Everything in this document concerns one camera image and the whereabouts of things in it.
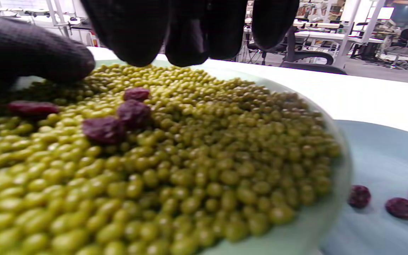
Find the person's right hand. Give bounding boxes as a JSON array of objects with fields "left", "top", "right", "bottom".
[{"left": 80, "top": 0, "right": 300, "bottom": 68}]

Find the teal plate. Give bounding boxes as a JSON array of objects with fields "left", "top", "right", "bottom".
[{"left": 319, "top": 120, "right": 408, "bottom": 255}]

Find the person's left hand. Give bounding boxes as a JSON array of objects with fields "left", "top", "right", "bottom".
[{"left": 0, "top": 11, "right": 96, "bottom": 94}]

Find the light green plate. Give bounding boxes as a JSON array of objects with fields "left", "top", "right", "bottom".
[{"left": 13, "top": 58, "right": 353, "bottom": 255}]

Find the single dark red cranberry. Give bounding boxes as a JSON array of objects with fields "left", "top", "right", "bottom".
[
  {"left": 348, "top": 185, "right": 372, "bottom": 209},
  {"left": 385, "top": 198, "right": 408, "bottom": 220}
]

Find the white desk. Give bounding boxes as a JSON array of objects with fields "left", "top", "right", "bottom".
[{"left": 293, "top": 21, "right": 385, "bottom": 69}]

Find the pile of green beans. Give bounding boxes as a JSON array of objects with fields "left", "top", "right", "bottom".
[{"left": 0, "top": 64, "right": 342, "bottom": 255}]

